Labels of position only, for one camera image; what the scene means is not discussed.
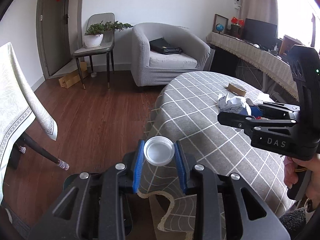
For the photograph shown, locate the wooden desk organizer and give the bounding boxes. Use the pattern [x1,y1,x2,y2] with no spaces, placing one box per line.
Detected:
[279,35,303,57]

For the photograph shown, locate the white tissue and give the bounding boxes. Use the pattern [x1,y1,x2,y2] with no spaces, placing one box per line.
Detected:
[256,92,272,103]

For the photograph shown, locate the white patterned tablecloth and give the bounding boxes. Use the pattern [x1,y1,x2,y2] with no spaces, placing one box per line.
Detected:
[0,42,58,205]

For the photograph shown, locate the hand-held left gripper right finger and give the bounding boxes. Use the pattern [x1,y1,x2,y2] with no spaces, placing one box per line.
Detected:
[174,141,292,240]

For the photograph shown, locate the potted plant in white pot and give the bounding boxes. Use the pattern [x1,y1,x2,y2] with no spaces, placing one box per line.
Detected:
[84,21,133,48]

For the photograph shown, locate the white ribbed jar lid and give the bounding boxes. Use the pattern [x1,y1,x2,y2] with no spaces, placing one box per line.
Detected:
[144,136,174,166]

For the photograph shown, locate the grey door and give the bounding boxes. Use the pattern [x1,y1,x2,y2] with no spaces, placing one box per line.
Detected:
[40,0,72,77]

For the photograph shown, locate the grey armchair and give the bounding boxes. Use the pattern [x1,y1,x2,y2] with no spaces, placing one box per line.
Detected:
[131,22,211,87]

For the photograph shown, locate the black monitor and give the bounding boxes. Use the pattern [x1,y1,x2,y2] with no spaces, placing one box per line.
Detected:
[243,18,278,44]

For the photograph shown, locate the beige fringed desk cloth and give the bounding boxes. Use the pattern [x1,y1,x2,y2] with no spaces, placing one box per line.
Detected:
[206,32,299,99]

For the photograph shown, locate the dark table leg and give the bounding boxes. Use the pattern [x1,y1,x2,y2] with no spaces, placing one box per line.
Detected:
[21,131,70,171]

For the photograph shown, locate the grey checked tablecloth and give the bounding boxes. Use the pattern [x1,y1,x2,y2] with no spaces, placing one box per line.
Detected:
[137,71,304,240]

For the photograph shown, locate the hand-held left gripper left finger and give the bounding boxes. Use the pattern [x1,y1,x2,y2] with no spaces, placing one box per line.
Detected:
[27,140,145,240]

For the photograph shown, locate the brown cardboard piece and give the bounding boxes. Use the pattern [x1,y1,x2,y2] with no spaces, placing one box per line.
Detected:
[228,82,247,96]

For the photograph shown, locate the cardboard box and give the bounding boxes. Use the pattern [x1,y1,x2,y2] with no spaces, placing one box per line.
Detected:
[59,62,88,89]

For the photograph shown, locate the dark brown speaker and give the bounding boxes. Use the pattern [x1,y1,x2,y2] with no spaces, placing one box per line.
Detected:
[230,24,242,37]

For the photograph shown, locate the white paper ball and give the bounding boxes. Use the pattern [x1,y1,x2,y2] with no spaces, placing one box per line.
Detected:
[217,94,252,117]

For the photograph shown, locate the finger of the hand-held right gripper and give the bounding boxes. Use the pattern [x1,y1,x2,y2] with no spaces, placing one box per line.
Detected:
[217,112,298,134]
[251,102,300,119]

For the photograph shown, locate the person's right hand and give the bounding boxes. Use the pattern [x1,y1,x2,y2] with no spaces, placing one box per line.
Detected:
[284,152,320,203]

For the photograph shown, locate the black bag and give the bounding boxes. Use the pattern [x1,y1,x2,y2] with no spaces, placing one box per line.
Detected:
[149,37,183,55]

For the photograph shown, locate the grey dining chair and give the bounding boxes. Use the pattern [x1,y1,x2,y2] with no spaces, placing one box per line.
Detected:
[72,12,116,90]

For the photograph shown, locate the wooden picture frame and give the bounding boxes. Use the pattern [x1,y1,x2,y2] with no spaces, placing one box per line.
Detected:
[212,14,229,34]

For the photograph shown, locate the small red flags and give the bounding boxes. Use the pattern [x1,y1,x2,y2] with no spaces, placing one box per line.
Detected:
[230,16,245,27]

